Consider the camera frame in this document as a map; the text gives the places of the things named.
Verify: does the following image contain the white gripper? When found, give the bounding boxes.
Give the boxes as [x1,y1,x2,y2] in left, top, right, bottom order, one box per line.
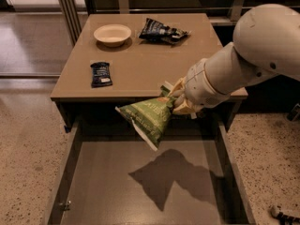
[168,58,230,115]

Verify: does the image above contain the green jalapeno chip bag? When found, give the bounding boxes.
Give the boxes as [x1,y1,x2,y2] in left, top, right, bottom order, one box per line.
[115,82,175,151]

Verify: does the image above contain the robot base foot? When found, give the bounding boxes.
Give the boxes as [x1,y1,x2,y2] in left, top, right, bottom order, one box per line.
[270,205,300,225]

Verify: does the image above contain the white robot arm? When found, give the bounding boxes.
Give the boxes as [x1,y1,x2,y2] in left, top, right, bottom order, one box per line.
[171,4,300,115]

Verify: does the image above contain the dark blue chip bag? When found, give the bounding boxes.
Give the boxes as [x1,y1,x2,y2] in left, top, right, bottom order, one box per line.
[139,18,188,45]

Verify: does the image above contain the tan cabinet counter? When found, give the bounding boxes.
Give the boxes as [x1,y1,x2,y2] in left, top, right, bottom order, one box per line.
[50,12,249,133]

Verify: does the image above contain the open grey top drawer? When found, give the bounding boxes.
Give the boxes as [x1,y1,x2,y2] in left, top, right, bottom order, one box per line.
[42,116,255,225]

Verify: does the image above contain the small dark blue snack pack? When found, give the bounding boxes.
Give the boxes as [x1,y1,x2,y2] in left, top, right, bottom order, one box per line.
[91,62,113,88]

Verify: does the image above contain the white paper bowl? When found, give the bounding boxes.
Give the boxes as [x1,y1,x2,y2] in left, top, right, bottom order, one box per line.
[94,24,131,47]

